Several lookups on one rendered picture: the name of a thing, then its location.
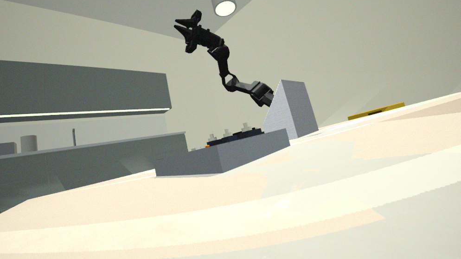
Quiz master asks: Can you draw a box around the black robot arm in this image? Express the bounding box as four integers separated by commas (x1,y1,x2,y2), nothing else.
197,33,274,107

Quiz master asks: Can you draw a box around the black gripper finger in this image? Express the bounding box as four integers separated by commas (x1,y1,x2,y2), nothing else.
175,17,195,29
174,25,192,42

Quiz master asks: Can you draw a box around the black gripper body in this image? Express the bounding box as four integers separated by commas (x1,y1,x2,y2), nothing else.
186,10,211,53

